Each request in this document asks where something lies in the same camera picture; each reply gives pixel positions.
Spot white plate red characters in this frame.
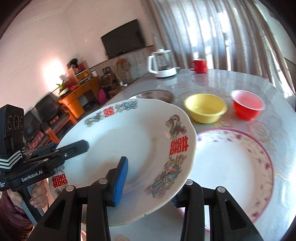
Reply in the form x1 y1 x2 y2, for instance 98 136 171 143
49 99 197 226

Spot yellow plastic bowl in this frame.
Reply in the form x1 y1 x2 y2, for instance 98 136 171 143
184 93 228 124

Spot stainless steel bowl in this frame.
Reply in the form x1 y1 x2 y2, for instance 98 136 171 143
129 89 175 103

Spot red plastic bowl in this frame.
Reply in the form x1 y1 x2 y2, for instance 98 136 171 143
231 90 266 121

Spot person's left hand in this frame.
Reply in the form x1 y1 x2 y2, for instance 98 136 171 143
6 180 49 209

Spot black armchair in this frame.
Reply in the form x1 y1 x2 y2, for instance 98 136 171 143
35 94 70 133

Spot orange wooden sideboard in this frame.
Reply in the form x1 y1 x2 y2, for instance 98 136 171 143
58 76 101 119

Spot white plate purple floral rim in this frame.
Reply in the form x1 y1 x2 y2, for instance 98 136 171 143
189 128 274 222

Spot pink bag on floor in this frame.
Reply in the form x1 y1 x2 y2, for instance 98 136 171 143
98 89 108 105

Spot wooden chair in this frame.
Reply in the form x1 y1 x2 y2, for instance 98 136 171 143
116 58 133 84

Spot white glass electric kettle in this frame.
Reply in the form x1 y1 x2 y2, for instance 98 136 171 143
147 49 177 78

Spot red enamel mug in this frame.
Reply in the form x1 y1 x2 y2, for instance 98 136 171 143
190 59 208 74

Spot grey window curtain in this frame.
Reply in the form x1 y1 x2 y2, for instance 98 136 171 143
141 1 295 97

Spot black wall television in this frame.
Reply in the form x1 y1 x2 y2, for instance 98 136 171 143
101 19 146 59

